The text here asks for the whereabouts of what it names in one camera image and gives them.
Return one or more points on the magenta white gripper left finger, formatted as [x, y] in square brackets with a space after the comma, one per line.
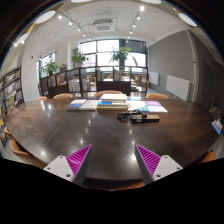
[73, 167]

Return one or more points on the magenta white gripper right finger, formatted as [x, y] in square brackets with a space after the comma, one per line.
[153, 166]

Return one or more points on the black power strip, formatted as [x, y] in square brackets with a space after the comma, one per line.
[145, 119]

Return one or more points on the dark round wooden table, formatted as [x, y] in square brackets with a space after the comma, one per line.
[46, 129]

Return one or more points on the orange chair near left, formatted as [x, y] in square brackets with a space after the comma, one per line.
[21, 152]

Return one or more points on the orange chair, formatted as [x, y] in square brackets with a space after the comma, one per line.
[21, 152]
[156, 95]
[101, 93]
[63, 96]
[210, 156]

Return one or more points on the orange chair near right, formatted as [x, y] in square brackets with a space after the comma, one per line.
[210, 156]

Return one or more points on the purple white magazine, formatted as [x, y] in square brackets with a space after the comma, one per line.
[155, 106]

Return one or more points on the blue cover book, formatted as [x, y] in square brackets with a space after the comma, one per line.
[75, 104]

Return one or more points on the colourful open magazine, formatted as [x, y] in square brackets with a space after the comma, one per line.
[137, 105]

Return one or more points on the white cover book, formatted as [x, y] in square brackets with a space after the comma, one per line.
[89, 105]

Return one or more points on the orange chair far right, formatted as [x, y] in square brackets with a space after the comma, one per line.
[156, 95]

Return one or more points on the orange chair far left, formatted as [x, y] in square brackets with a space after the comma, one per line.
[63, 96]

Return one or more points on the stack of books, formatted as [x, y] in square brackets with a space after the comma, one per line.
[112, 101]

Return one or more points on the small blue white box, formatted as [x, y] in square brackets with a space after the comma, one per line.
[217, 126]

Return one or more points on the orange chair far centre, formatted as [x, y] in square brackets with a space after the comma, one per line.
[101, 93]

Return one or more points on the dark wooden shelf divider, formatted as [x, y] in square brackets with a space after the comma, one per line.
[89, 80]

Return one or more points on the green potted plant left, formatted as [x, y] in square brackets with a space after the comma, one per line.
[51, 68]

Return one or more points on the green potted plant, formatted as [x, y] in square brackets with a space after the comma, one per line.
[51, 68]
[79, 59]
[120, 55]

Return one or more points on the green potted plant middle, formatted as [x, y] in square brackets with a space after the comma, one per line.
[79, 59]

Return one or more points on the green potted plant centre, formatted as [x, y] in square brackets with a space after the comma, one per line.
[120, 55]

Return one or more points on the ceiling air conditioner unit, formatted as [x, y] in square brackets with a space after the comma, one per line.
[103, 25]

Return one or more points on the black charger with cable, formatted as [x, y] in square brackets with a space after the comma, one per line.
[126, 116]

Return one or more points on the white wall radiator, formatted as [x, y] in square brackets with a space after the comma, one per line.
[178, 87]

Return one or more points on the left wall bookshelf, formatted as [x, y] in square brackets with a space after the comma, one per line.
[11, 95]

